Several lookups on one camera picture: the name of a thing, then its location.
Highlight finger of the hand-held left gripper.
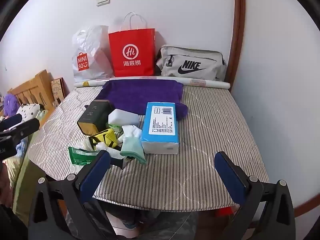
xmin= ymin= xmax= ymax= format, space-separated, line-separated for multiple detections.
xmin=0 ymin=118 xmax=40 ymax=143
xmin=0 ymin=113 xmax=23 ymax=132

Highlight patterned picture board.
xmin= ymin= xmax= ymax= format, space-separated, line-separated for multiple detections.
xmin=51 ymin=78 xmax=67 ymax=104

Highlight dark green tin box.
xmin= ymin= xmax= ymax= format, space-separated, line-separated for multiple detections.
xmin=77 ymin=99 xmax=113 ymax=136

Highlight grey fabric bag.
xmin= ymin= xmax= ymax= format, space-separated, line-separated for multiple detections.
xmin=155 ymin=45 xmax=227 ymax=81

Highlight white patterned paper roll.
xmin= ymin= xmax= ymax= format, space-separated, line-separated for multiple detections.
xmin=73 ymin=76 xmax=230 ymax=90

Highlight wooden headboard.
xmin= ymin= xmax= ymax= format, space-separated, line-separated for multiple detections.
xmin=7 ymin=69 xmax=57 ymax=113

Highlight olive green bed sheet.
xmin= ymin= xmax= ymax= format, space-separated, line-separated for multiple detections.
xmin=12 ymin=130 xmax=63 ymax=218

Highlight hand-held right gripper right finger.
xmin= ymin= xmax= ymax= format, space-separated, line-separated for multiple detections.
xmin=214 ymin=151 xmax=297 ymax=240

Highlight purple towel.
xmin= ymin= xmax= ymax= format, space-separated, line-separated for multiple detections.
xmin=95 ymin=79 xmax=188 ymax=120

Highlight blue tissue pack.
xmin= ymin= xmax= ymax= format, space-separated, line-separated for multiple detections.
xmin=141 ymin=102 xmax=180 ymax=155

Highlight striped mattress pad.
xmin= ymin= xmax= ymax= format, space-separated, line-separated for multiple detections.
xmin=26 ymin=85 xmax=270 ymax=209

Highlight red plastic object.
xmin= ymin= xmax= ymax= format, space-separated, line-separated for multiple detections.
xmin=215 ymin=206 xmax=238 ymax=218

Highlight dark green plastic packet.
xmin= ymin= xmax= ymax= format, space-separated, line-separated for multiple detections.
xmin=68 ymin=146 xmax=97 ymax=167

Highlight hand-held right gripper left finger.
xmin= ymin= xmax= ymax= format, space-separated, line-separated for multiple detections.
xmin=27 ymin=150 xmax=118 ymax=240

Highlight white sponge block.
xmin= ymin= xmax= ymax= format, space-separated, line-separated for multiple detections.
xmin=108 ymin=108 xmax=139 ymax=127

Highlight white glove with green cuff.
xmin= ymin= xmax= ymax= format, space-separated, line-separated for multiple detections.
xmin=119 ymin=124 xmax=147 ymax=165

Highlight purple plush toy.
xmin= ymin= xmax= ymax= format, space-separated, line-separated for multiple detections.
xmin=3 ymin=94 xmax=19 ymax=117

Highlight yellow mesh pouch black straps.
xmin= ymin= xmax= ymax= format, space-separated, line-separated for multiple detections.
xmin=89 ymin=128 xmax=118 ymax=152

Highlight white crumpled plastic wrapper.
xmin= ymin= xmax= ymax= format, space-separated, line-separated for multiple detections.
xmin=75 ymin=136 xmax=125 ymax=160

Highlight red paper bag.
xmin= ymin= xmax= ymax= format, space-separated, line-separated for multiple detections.
xmin=108 ymin=12 xmax=156 ymax=77

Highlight white plastic shopping bag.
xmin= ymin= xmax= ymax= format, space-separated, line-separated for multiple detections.
xmin=72 ymin=25 xmax=115 ymax=82

